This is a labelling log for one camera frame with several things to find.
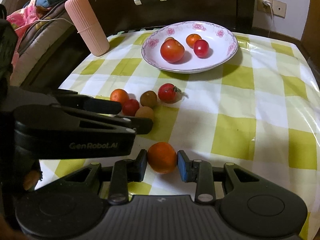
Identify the pink floral bedding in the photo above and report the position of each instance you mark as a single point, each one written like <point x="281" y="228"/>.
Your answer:
<point x="21" y="20"/>

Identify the orange tangerine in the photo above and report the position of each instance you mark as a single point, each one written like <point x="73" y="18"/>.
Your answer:
<point x="191" y="39"/>
<point x="119" y="95"/>
<point x="162" y="158"/>

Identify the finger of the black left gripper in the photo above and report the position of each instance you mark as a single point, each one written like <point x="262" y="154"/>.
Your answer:
<point x="67" y="121"/>
<point x="100" y="104"/>

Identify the brown longan cluster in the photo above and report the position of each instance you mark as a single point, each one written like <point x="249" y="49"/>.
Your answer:
<point x="148" y="99"/>

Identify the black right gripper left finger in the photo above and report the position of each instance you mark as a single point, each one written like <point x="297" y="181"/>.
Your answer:
<point x="124" y="172"/>

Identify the grey padded cushion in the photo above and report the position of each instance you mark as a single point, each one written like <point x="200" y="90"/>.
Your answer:
<point x="39" y="44"/>

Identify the white charger plug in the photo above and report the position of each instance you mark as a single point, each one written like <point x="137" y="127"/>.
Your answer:
<point x="267" y="3"/>

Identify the beige wall socket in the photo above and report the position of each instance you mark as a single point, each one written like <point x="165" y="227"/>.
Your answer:
<point x="278" y="8"/>

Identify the red cherry tomato with stem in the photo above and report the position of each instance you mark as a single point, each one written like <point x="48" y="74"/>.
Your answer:
<point x="168" y="93"/>

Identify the brown wooden wardrobe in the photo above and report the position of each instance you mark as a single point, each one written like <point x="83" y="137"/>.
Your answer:
<point x="311" y="35"/>

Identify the pink ribbed cylindrical case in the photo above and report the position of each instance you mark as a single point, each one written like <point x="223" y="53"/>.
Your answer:
<point x="88" y="26"/>

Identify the dark wooden drawer cabinet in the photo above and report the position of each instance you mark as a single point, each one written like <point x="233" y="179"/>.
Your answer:
<point x="122" y="15"/>

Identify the white floral ceramic plate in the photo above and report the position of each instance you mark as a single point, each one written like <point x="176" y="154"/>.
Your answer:
<point x="222" y="43"/>

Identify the large red tomato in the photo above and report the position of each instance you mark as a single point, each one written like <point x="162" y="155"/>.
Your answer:
<point x="172" y="51"/>

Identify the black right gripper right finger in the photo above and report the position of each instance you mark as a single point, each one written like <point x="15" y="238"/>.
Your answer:
<point x="199" y="172"/>

